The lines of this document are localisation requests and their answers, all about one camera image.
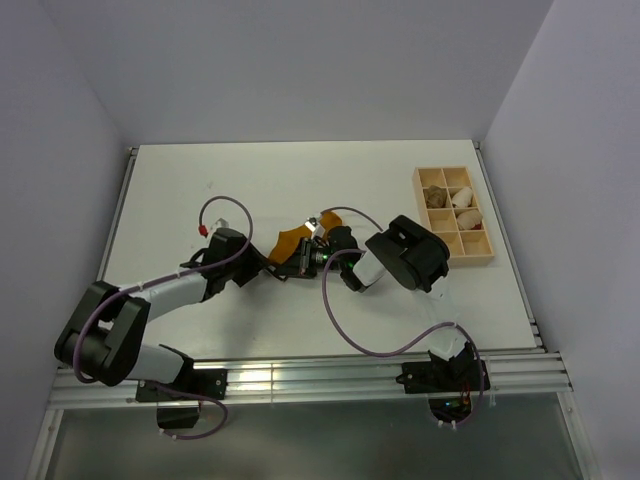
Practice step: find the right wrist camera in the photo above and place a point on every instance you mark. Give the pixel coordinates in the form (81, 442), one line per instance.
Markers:
(315, 227)

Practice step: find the wooden compartment box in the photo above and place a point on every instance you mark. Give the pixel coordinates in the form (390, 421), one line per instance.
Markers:
(470, 248)

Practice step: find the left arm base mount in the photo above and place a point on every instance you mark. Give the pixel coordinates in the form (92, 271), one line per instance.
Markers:
(180, 404)

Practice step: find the brown sock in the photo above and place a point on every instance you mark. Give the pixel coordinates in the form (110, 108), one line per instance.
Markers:
(435, 197)

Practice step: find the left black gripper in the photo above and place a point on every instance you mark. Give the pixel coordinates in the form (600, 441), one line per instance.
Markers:
(255, 261)

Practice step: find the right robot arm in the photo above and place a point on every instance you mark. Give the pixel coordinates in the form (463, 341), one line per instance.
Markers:
(415, 257)

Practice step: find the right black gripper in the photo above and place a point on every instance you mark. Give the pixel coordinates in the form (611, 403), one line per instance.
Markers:
(300, 264)

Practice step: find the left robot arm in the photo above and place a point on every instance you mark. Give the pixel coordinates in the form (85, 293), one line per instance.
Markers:
(103, 339)

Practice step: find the lower rolled cream sock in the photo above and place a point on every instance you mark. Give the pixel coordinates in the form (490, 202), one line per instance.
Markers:
(469, 220)

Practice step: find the aluminium frame rail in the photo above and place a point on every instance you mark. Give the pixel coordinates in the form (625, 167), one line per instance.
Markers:
(347, 378)

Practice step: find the mustard striped sock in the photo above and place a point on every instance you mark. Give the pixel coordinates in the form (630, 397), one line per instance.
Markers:
(288, 241)

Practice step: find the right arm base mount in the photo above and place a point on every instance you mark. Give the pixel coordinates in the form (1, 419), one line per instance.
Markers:
(441, 377)

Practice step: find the upper rolled cream sock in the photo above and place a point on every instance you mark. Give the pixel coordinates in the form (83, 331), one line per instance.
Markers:
(461, 198)

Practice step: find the rolled cream sock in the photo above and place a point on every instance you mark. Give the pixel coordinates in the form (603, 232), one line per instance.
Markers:
(461, 198)
(469, 220)

